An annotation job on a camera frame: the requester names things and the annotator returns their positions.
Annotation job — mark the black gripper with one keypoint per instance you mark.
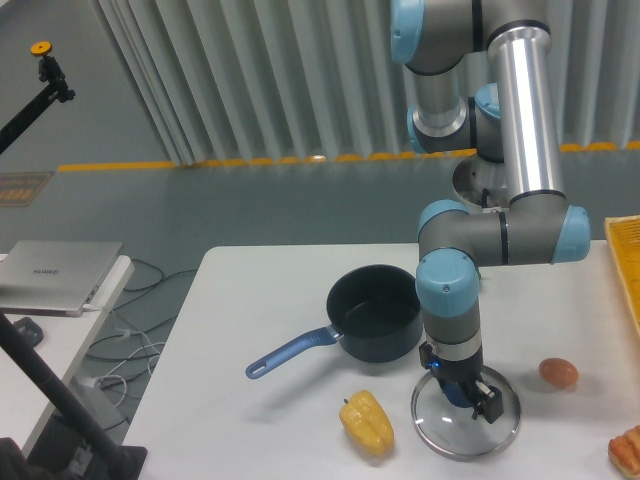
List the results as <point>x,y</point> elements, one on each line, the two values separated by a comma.
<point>461,380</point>

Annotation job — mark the glass lid blue knob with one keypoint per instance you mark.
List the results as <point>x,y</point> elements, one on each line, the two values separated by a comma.
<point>457,432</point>

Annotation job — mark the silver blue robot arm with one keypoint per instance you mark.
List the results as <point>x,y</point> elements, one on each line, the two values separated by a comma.
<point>538,226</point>

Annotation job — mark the brown egg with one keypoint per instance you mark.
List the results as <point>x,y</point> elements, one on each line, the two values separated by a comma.
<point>558,372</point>

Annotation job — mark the yellow bell pepper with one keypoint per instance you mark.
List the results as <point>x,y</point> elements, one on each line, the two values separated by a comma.
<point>367,424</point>

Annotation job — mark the orange toy bread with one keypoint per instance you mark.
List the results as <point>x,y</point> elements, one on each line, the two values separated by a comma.
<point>623,452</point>

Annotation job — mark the yellow wicker basket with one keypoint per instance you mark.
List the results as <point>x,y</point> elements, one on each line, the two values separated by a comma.
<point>622,234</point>

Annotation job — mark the black tripod pole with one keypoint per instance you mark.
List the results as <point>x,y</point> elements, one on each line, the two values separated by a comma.
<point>122,462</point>

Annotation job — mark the white corrugated curtain panel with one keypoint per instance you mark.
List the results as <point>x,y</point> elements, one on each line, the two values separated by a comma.
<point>284,81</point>

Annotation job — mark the white side desk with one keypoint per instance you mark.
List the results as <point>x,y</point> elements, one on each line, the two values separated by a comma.
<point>25,410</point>

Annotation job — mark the silver laptop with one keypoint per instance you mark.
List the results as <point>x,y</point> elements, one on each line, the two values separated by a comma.
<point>54,277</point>

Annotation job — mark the black saucepan blue handle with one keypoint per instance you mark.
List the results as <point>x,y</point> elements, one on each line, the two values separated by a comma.
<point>374,315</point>

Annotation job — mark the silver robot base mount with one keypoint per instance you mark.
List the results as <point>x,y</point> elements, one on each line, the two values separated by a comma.
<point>481,184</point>

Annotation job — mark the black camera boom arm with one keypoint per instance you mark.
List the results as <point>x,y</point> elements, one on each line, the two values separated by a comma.
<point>56,89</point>

